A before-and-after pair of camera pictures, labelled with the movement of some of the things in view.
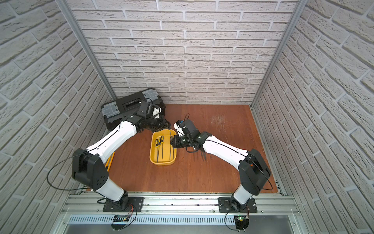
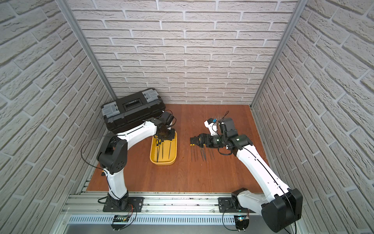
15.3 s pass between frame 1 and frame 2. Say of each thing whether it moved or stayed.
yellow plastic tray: stayed
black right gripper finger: moved
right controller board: stayed
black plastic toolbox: stayed
